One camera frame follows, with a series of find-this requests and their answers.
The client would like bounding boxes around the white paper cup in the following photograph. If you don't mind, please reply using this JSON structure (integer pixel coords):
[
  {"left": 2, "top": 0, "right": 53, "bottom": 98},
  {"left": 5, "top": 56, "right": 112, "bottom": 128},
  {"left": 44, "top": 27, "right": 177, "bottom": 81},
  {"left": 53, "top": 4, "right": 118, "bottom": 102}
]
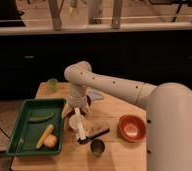
[{"left": 69, "top": 119, "right": 78, "bottom": 131}]

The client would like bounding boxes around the small green cup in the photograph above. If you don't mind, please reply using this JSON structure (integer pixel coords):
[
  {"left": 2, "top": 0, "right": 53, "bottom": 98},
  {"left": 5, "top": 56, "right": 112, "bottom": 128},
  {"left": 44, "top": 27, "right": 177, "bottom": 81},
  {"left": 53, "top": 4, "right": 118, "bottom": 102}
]
[{"left": 47, "top": 79, "right": 58, "bottom": 92}]

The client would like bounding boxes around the dark metal cup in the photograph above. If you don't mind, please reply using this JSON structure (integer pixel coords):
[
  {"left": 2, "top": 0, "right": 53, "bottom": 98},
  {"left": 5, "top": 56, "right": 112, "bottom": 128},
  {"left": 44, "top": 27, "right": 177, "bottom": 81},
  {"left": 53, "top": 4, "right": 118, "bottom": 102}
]
[{"left": 90, "top": 139, "right": 105, "bottom": 157}]

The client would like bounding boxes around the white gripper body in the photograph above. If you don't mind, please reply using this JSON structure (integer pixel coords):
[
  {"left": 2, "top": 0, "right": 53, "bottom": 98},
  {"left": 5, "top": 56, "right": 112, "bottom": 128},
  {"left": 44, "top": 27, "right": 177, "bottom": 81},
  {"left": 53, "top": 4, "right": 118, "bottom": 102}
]
[{"left": 67, "top": 83, "right": 91, "bottom": 115}]

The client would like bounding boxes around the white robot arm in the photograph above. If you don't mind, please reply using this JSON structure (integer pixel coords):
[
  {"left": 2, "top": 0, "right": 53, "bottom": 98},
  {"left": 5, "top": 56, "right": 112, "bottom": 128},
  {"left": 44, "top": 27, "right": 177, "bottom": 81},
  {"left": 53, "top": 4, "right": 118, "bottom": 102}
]
[{"left": 64, "top": 61, "right": 192, "bottom": 171}]

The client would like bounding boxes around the green plastic tray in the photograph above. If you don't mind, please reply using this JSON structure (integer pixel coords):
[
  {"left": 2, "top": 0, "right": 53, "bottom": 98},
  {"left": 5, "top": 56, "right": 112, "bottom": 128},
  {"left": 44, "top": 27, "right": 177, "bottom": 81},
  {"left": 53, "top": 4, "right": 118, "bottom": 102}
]
[{"left": 6, "top": 98, "right": 66, "bottom": 156}]

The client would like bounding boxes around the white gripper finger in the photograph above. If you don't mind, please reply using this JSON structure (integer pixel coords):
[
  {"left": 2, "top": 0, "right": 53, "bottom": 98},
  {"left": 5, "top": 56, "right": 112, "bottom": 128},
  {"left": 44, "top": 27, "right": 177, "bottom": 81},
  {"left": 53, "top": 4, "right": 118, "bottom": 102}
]
[
  {"left": 69, "top": 115, "right": 76, "bottom": 123},
  {"left": 75, "top": 108, "right": 86, "bottom": 140}
]

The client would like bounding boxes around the orange round fruit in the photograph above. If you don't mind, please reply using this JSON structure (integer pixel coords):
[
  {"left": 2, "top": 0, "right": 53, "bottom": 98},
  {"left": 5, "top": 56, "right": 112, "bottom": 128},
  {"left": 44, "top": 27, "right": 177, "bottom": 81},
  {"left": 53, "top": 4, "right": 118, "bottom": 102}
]
[{"left": 44, "top": 135, "right": 58, "bottom": 148}]

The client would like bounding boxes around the black brush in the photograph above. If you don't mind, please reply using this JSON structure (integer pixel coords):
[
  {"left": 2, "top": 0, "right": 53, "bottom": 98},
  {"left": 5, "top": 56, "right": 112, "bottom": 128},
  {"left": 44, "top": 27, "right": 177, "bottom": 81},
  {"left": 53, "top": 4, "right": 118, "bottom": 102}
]
[{"left": 77, "top": 128, "right": 110, "bottom": 145}]

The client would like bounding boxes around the light blue cloth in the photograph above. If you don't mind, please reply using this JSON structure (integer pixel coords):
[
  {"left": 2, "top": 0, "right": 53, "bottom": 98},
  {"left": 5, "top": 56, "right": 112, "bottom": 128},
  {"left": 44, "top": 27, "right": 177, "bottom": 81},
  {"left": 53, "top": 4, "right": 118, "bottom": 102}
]
[{"left": 87, "top": 88, "right": 104, "bottom": 101}]

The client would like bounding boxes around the red orange bowl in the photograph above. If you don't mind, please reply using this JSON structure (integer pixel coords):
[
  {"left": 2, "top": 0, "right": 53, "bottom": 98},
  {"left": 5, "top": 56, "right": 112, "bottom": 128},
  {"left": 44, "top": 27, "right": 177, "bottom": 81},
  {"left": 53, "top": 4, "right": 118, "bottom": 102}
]
[{"left": 117, "top": 115, "right": 146, "bottom": 143}]

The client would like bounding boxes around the green cucumber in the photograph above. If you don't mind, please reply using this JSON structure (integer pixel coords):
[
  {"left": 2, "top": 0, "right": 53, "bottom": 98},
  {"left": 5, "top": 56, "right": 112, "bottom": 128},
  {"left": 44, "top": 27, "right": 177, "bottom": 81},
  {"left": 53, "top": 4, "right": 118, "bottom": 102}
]
[{"left": 29, "top": 112, "right": 54, "bottom": 123}]

